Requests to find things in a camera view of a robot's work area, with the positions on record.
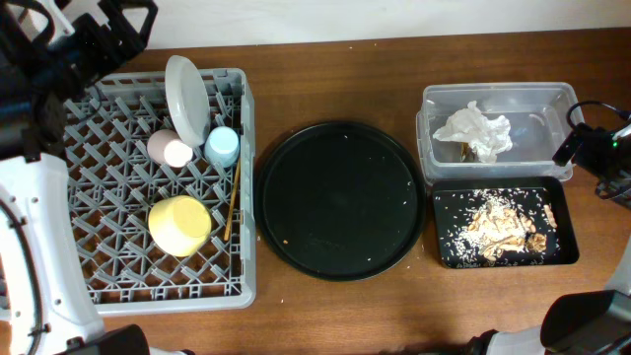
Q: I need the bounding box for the grey round plate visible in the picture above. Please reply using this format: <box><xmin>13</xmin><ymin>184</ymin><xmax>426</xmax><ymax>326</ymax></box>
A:
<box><xmin>165</xmin><ymin>55</ymin><xmax>211</xmax><ymax>148</ymax></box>

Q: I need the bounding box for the white napkin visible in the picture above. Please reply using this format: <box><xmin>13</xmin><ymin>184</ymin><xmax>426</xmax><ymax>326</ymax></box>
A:
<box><xmin>433</xmin><ymin>101</ymin><xmax>513</xmax><ymax>164</ymax></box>

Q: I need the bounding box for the pink plastic cup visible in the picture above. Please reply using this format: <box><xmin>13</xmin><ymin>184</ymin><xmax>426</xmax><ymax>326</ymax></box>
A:
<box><xmin>147</xmin><ymin>129</ymin><xmax>193</xmax><ymax>168</ymax></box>

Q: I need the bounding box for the food scraps and rice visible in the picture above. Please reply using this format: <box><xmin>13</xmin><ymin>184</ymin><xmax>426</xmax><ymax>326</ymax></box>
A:
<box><xmin>433</xmin><ymin>187</ymin><xmax>560</xmax><ymax>268</ymax></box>

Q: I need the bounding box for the light blue plastic cup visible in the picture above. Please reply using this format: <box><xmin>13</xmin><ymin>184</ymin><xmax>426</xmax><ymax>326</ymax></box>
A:
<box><xmin>204</xmin><ymin>126</ymin><xmax>240</xmax><ymax>168</ymax></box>

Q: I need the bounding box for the wooden chopstick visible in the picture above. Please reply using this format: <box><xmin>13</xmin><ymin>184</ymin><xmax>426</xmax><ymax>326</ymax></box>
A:
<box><xmin>224</xmin><ymin>158</ymin><xmax>241</xmax><ymax>242</ymax></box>

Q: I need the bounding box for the yellow bowl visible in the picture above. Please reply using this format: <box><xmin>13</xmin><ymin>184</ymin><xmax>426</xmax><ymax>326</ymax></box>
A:
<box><xmin>148</xmin><ymin>195</ymin><xmax>212</xmax><ymax>257</ymax></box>

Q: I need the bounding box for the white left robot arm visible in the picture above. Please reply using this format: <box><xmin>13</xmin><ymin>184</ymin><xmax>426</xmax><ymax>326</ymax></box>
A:
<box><xmin>1</xmin><ymin>1</ymin><xmax>158</xmax><ymax>354</ymax></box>

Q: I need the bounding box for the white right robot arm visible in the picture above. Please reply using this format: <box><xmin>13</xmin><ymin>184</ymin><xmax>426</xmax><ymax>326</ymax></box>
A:
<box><xmin>462</xmin><ymin>123</ymin><xmax>630</xmax><ymax>354</ymax></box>

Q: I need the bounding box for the grey plastic dishwasher rack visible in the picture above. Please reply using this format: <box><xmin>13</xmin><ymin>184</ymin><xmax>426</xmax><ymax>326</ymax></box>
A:
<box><xmin>64</xmin><ymin>69</ymin><xmax>256</xmax><ymax>317</ymax></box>

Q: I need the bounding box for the clear plastic bin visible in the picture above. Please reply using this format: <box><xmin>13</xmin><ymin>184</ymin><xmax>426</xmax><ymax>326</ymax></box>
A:
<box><xmin>416</xmin><ymin>82</ymin><xmax>578</xmax><ymax>184</ymax></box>

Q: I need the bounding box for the brown wrapper in bin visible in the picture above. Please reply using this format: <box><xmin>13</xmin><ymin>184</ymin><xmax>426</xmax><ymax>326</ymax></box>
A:
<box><xmin>460</xmin><ymin>143</ymin><xmax>477</xmax><ymax>163</ymax></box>

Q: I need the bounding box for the black rectangular tray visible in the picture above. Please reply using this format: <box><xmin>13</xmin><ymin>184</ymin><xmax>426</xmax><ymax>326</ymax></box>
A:
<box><xmin>432</xmin><ymin>177</ymin><xmax>580</xmax><ymax>269</ymax></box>

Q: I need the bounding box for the black round tray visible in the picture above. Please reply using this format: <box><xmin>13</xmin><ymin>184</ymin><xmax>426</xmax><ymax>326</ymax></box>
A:
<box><xmin>254</xmin><ymin>121</ymin><xmax>427</xmax><ymax>282</ymax></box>

